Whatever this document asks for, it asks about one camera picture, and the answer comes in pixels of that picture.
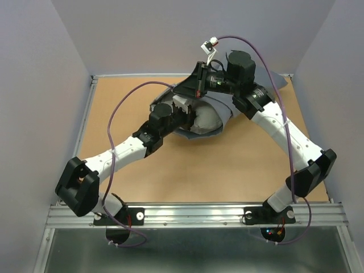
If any metal front panel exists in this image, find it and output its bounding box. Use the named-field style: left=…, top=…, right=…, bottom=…
left=45, top=227, right=350, bottom=272

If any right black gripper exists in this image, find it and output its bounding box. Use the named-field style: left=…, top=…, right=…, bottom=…
left=172, top=63, right=239, bottom=99

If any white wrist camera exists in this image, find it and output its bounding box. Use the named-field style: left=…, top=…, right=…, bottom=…
left=172, top=95, right=191, bottom=114
left=201, top=36, right=218, bottom=65

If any grey pillowcase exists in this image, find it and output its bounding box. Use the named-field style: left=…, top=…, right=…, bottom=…
left=150, top=66, right=288, bottom=139

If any white pillow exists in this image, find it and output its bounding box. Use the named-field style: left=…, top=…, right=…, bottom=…
left=184, top=98, right=222, bottom=135

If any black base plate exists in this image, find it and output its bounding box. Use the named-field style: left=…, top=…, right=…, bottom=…
left=241, top=206, right=296, bottom=225
left=93, top=207, right=145, bottom=226

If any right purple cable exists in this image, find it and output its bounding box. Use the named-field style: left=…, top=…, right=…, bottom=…
left=212, top=35, right=312, bottom=245

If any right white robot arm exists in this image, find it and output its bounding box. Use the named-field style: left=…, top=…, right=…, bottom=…
left=172, top=51, right=337, bottom=222

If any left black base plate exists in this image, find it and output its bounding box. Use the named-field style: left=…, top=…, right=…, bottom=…
left=93, top=207, right=145, bottom=226

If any aluminium frame rail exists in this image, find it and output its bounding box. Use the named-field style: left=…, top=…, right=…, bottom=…
left=45, top=202, right=349, bottom=229

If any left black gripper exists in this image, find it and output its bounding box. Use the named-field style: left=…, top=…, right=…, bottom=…
left=160, top=104, right=200, bottom=138

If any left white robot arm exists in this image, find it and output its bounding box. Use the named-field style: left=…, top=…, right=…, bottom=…
left=55, top=103, right=196, bottom=226

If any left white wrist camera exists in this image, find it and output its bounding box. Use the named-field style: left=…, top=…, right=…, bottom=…
left=172, top=95, right=191, bottom=114

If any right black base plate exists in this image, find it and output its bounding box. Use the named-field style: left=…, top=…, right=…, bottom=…
left=241, top=206, right=296, bottom=225

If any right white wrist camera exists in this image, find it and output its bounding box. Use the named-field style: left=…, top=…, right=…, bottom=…
left=201, top=36, right=218, bottom=65

